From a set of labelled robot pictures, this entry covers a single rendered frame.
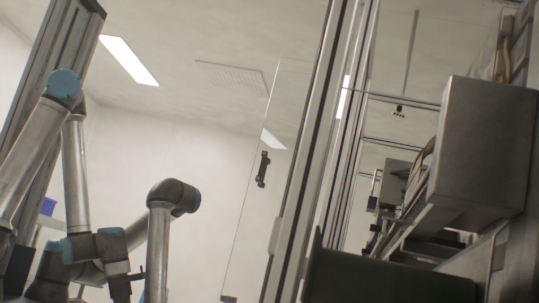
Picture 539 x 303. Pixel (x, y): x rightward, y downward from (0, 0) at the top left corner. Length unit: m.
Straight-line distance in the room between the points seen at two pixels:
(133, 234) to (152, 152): 5.21
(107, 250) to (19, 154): 0.43
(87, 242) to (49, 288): 0.62
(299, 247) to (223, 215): 6.36
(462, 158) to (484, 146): 0.03
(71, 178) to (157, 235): 0.39
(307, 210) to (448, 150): 0.24
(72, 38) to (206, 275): 4.89
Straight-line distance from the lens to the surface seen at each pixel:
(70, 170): 2.10
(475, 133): 0.70
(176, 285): 7.20
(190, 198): 2.30
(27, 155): 1.98
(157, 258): 2.13
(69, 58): 2.66
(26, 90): 2.39
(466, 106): 0.71
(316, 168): 0.82
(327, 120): 0.85
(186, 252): 7.20
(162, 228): 2.16
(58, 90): 2.00
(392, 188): 3.57
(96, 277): 2.63
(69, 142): 2.12
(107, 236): 1.93
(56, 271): 2.52
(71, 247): 1.93
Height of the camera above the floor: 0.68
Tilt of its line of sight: 14 degrees up
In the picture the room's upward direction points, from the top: 13 degrees clockwise
